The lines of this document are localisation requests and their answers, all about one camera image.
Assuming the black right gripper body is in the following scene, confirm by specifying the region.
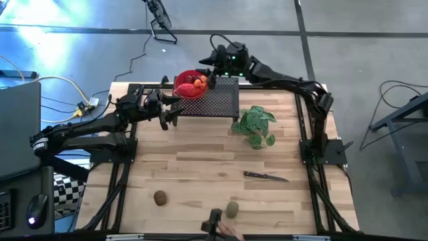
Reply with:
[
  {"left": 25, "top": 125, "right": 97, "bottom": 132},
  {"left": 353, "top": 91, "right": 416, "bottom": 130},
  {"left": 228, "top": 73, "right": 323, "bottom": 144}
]
[{"left": 206, "top": 42, "right": 250, "bottom": 90}]

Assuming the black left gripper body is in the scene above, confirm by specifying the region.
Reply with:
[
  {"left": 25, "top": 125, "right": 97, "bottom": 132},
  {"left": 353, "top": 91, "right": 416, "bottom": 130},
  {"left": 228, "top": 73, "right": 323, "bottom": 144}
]
[{"left": 142, "top": 88, "right": 169, "bottom": 131}]

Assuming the red plastic colander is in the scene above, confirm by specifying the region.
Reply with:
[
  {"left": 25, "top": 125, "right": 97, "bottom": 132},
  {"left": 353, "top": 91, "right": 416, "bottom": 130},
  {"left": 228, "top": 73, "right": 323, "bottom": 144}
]
[{"left": 173, "top": 69, "right": 210, "bottom": 101}]

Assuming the brown kiwi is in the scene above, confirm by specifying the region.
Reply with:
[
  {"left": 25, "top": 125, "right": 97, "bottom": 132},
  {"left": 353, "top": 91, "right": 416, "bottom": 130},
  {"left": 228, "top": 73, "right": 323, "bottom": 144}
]
[{"left": 153, "top": 190, "right": 168, "bottom": 207}]

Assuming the olive green kiwi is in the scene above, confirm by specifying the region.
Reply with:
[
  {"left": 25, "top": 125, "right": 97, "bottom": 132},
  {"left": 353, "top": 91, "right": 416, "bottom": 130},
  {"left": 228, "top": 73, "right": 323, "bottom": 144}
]
[{"left": 225, "top": 200, "right": 240, "bottom": 219}]

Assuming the black perforated metal shelf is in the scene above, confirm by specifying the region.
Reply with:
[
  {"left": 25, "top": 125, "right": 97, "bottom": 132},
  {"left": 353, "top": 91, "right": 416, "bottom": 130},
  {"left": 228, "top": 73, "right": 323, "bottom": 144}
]
[{"left": 169, "top": 76, "right": 240, "bottom": 127}]

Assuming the green artificial leafy plant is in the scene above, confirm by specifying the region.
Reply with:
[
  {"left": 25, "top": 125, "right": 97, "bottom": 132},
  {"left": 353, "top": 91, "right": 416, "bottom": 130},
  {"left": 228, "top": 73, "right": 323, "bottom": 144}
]
[{"left": 230, "top": 105, "right": 278, "bottom": 151}]

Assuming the black floor fan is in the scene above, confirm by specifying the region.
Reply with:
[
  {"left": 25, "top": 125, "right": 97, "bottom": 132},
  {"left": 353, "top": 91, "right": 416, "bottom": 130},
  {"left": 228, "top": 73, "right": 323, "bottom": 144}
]
[{"left": 142, "top": 0, "right": 179, "bottom": 45}]

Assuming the yellow plug cluster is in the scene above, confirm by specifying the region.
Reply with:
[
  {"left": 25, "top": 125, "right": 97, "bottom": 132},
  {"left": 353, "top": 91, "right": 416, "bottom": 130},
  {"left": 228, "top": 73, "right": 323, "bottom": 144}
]
[{"left": 75, "top": 96, "right": 100, "bottom": 118}]

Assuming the black handheld device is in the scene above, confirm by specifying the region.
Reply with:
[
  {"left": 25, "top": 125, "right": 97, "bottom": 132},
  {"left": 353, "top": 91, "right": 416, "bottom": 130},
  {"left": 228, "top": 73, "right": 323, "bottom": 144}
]
[{"left": 200, "top": 208, "right": 223, "bottom": 241}]

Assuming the black white checkerboard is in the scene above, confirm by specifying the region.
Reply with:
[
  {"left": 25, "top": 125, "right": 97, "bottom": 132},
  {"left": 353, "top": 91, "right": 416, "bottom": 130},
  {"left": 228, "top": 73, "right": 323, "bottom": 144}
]
[{"left": 53, "top": 172, "right": 87, "bottom": 217}]

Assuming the person's hand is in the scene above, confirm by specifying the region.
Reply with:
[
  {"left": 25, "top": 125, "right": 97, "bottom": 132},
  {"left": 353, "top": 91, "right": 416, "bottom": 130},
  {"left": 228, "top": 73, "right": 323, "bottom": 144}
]
[{"left": 216, "top": 221, "right": 245, "bottom": 241}]

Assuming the grey laptop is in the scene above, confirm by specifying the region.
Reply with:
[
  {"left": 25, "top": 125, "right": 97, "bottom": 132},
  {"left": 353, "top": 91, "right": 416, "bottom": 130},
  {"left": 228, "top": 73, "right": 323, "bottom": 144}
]
[{"left": 0, "top": 81, "right": 42, "bottom": 180}]

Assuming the black flat floor bar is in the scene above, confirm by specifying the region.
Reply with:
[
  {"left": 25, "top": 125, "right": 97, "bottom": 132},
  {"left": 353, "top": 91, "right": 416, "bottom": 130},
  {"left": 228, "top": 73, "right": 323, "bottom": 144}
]
[{"left": 0, "top": 69, "right": 39, "bottom": 80}]

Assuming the dark grey desk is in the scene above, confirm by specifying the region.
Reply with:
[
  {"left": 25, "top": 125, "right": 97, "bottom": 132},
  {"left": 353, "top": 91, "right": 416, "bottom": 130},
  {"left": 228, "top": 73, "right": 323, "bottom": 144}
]
[{"left": 0, "top": 165, "right": 56, "bottom": 237}]

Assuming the black computer mouse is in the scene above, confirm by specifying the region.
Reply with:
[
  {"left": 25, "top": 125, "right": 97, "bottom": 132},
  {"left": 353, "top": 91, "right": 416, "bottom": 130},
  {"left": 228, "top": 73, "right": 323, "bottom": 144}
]
[{"left": 25, "top": 193, "right": 49, "bottom": 230}]

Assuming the black keyboard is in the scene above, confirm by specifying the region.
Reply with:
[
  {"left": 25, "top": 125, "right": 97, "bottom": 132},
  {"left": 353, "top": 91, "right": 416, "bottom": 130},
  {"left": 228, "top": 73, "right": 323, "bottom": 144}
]
[{"left": 0, "top": 190, "right": 16, "bottom": 232}]

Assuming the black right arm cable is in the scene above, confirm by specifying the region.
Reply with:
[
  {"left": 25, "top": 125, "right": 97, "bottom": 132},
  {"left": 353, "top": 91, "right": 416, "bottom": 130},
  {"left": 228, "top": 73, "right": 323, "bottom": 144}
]
[{"left": 209, "top": 33, "right": 237, "bottom": 51}]

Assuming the black table frame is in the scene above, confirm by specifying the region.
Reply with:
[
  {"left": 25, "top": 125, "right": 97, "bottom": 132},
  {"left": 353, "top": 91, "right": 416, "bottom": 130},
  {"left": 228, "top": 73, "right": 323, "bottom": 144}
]
[{"left": 80, "top": 82, "right": 360, "bottom": 234}]

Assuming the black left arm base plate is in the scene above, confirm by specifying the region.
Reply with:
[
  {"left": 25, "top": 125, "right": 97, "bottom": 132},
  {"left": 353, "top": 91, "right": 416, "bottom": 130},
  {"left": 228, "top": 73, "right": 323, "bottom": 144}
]
[{"left": 90, "top": 137, "right": 138, "bottom": 164}]

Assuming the black fan power cable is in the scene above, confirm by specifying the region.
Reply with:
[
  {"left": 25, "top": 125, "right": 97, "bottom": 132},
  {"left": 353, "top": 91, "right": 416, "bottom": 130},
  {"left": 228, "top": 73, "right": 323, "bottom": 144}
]
[{"left": 90, "top": 3, "right": 150, "bottom": 98}]

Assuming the pale yellow cable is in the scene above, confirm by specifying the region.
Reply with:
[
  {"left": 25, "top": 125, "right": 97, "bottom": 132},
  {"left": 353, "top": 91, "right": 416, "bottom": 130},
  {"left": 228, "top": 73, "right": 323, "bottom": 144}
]
[{"left": 32, "top": 75, "right": 92, "bottom": 124}]

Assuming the black handled kitchen knife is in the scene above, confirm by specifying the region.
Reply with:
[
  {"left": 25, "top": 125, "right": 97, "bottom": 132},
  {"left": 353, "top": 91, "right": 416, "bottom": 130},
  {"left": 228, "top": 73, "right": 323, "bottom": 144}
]
[{"left": 243, "top": 171, "right": 290, "bottom": 183}]

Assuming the silver bracket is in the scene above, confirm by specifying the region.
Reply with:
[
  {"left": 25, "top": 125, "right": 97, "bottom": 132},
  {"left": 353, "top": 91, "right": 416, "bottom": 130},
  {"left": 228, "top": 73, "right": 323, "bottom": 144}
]
[
  {"left": 292, "top": 235, "right": 331, "bottom": 241},
  {"left": 106, "top": 234, "right": 144, "bottom": 241}
]

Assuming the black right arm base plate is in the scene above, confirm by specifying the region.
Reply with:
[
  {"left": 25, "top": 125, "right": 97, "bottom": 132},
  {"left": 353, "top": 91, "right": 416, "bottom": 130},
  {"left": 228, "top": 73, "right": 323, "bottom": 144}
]
[{"left": 300, "top": 139, "right": 348, "bottom": 165}]

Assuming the black floor cable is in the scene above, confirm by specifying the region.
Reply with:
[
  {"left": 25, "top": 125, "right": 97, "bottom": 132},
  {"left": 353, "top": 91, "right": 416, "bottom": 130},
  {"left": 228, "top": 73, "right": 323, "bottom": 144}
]
[{"left": 369, "top": 80, "right": 428, "bottom": 135}]

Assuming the black desk frame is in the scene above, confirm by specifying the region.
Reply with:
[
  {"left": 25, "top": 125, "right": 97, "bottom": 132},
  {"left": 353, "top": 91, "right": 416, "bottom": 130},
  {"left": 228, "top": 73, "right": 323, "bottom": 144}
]
[{"left": 368, "top": 90, "right": 428, "bottom": 197}]

